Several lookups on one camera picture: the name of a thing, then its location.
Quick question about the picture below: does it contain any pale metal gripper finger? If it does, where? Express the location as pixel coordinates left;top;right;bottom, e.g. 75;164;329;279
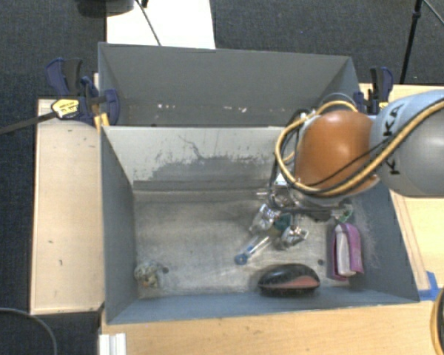
280;225;310;251
248;203;280;236

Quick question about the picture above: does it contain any dark green small object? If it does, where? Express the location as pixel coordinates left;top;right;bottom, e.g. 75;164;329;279
273;214;292;232

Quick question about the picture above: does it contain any black and red oval brush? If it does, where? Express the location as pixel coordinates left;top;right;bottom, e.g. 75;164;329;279
258;263;321;299

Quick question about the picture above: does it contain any pale wood flat board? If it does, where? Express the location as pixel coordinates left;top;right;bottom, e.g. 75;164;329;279
29;98;107;316

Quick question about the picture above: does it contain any grey metal bin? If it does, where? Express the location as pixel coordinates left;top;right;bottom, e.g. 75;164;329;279
97;41;421;325

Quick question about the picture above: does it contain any speckled grey toy animal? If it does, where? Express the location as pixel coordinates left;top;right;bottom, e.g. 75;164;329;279
133;260;164;289

